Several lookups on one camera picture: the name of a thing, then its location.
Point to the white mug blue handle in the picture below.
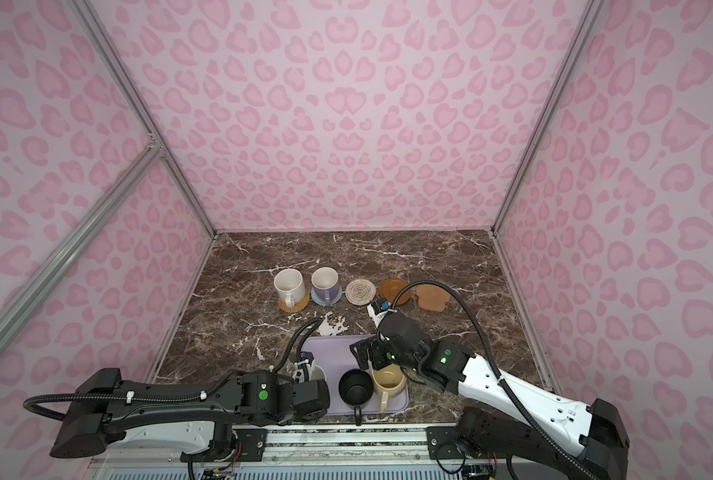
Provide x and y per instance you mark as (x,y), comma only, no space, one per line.
(315,372)

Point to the brown wooden round coaster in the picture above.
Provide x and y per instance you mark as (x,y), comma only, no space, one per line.
(391,288)

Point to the aluminium frame diagonal bar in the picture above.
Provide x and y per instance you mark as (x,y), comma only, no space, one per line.
(15,315)

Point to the cork paw shaped coaster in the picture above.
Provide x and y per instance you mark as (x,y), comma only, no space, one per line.
(432,298)

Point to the orange woven rattan coaster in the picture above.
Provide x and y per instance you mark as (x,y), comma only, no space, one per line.
(297,307)

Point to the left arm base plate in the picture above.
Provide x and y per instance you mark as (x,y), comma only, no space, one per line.
(251,445)

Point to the beige yellow mug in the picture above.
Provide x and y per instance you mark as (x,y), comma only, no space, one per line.
(389,382)

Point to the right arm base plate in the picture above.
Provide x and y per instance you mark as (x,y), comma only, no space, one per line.
(454,443)

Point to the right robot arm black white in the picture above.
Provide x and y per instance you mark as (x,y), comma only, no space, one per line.
(582,441)

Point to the grey blue round coaster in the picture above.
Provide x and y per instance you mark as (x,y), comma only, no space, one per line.
(326,297)

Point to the lavender serving tray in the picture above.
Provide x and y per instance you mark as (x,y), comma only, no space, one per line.
(333,354)

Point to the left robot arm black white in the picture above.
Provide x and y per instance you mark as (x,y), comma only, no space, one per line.
(105,407)

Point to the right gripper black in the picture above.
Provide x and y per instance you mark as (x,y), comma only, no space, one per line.
(374,346)

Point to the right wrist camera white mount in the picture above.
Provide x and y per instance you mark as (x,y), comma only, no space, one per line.
(379,308)

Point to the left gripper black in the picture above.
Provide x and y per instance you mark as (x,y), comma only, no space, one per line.
(314,419)

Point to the aluminium mounting rail front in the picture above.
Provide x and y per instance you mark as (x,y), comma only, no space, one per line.
(323,452)

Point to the white woven round coaster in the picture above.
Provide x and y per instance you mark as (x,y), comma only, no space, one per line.
(360,292)

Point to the black mug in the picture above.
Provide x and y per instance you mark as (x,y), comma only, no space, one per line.
(356,389)

